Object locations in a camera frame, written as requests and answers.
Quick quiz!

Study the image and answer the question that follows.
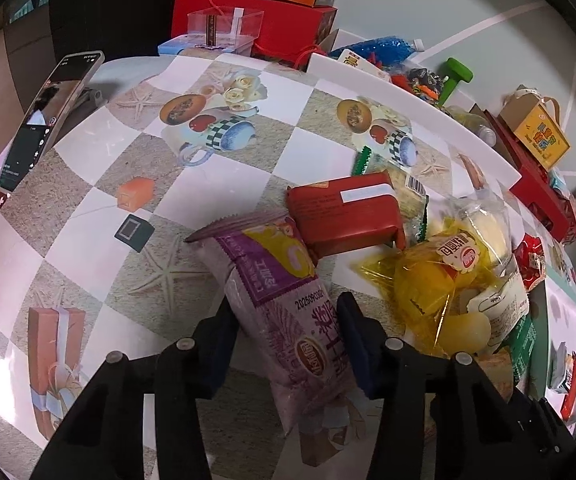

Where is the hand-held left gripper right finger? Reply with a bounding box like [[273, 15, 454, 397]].
[[335, 291, 576, 480]]

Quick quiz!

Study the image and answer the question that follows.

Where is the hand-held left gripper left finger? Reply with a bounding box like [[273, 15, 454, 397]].
[[28, 296, 241, 480]]

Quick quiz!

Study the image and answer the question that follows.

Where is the purple snack packet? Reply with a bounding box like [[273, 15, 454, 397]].
[[184, 211, 360, 436]]

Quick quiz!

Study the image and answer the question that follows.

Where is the plain red snack packet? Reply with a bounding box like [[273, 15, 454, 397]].
[[286, 172, 408, 258]]

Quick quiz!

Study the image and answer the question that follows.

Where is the dark green snack packet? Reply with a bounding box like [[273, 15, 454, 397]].
[[505, 310, 539, 391]]

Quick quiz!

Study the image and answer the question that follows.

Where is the large white gift box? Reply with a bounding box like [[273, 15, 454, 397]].
[[528, 245, 576, 426]]

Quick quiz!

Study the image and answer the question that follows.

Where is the yellow clear bread bag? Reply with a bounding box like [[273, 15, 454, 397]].
[[358, 197, 531, 361]]

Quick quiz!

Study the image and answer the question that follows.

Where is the clear green-edged snack packet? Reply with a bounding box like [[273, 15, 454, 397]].
[[350, 146, 430, 248]]

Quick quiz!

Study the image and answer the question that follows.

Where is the small red snack packet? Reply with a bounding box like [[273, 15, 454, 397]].
[[512, 234, 548, 292]]

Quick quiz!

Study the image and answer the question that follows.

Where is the cream orange snack packet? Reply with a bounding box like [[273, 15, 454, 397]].
[[548, 342, 576, 421]]

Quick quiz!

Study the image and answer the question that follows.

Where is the clear plastic bottle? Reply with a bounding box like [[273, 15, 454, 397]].
[[445, 105, 499, 146]]

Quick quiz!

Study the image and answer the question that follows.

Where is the white tray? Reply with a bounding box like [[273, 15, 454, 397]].
[[307, 51, 523, 192]]

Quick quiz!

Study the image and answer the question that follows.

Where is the light blue tissue pack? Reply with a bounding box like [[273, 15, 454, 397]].
[[550, 170, 575, 197]]

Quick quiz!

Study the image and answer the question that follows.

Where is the pile of small colourful toys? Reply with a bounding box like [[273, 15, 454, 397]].
[[390, 65, 449, 106]]

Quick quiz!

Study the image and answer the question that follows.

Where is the yellow white card box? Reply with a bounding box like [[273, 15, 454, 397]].
[[339, 49, 394, 81]]

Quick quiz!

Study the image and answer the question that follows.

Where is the smartphone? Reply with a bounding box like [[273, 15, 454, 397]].
[[0, 50, 106, 193]]

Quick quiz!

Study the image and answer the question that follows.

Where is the green toy dumbbell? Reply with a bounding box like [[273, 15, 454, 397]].
[[438, 57, 474, 106]]

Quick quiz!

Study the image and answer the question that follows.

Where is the blue bottle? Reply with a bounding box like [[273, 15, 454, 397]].
[[329, 36, 426, 68]]

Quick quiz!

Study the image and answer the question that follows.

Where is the light blue flat box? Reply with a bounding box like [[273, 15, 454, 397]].
[[158, 34, 256, 57]]

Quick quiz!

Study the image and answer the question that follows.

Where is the clear plastic box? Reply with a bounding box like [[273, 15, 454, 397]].
[[187, 7, 265, 51]]

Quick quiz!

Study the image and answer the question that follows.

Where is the large red gift box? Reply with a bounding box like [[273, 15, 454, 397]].
[[170, 0, 339, 63]]

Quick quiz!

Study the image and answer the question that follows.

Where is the black cabinet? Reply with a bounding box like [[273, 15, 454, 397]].
[[48, 0, 184, 61]]

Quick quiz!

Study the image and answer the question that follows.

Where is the yellow gift box with handle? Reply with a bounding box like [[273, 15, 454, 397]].
[[498, 85, 571, 171]]

